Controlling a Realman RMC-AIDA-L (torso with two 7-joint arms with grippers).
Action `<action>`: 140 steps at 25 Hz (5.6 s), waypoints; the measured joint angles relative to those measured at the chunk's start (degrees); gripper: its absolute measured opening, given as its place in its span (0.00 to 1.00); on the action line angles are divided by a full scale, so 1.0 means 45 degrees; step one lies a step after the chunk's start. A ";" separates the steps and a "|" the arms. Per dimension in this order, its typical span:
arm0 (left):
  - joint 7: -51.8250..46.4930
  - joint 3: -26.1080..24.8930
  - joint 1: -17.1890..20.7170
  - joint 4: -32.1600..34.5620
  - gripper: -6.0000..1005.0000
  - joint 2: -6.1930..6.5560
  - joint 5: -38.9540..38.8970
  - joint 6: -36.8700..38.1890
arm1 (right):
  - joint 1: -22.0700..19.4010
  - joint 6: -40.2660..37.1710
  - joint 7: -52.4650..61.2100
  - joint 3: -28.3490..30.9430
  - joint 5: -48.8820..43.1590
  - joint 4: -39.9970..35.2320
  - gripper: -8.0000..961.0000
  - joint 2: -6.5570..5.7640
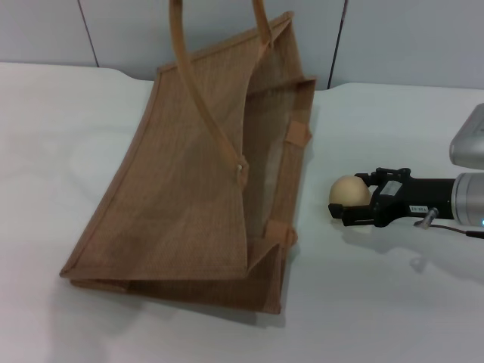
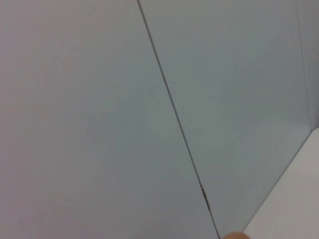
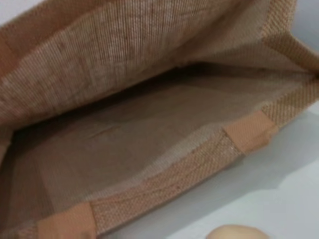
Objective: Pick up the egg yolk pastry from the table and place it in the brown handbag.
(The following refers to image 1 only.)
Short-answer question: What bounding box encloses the beige round potato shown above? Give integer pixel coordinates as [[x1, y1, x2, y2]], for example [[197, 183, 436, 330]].
[[328, 175, 371, 208]]

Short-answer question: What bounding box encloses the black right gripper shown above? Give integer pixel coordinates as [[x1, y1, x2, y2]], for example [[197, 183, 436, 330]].
[[327, 166, 457, 228]]

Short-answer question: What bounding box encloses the thin right wrist camera cable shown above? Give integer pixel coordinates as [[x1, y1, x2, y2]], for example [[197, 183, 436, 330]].
[[413, 207, 484, 240]]

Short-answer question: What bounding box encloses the brown jute handbag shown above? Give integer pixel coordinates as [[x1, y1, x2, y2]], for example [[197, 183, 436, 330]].
[[59, 0, 318, 315]]

